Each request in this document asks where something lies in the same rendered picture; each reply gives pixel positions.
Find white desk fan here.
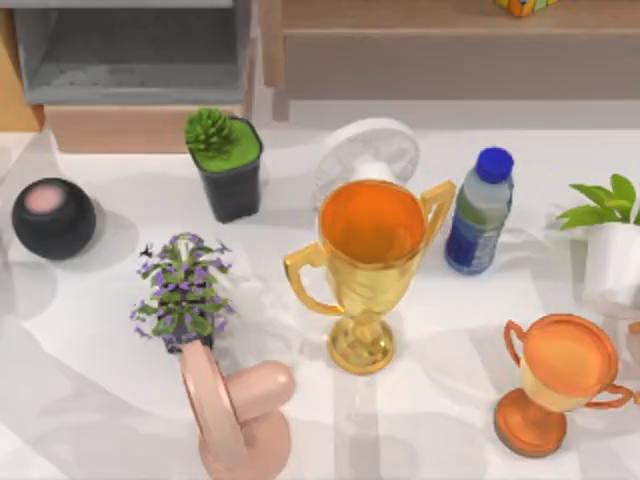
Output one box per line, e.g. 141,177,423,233
313,117,421,211

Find green plant in white pot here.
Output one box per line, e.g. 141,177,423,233
555,173,640,307

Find blue capped water bottle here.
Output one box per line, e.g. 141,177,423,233
444,146,516,276

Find orange and green box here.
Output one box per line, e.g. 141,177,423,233
494,0,560,18

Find black round speaker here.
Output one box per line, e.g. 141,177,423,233
11,176,97,261

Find pale wooden drawer front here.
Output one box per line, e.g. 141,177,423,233
43,104,245,154

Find green plant in black pot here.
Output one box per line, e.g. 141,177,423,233
183,106,265,224

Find wooden cupboard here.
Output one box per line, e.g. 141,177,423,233
0,9,46,134

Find purple flower plant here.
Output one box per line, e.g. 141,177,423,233
129,231,237,355

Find small orange trophy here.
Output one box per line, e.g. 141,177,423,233
494,313,640,457

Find pink desk fan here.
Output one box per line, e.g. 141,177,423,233
179,342,296,480

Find large gold trophy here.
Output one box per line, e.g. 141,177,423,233
283,178,457,375

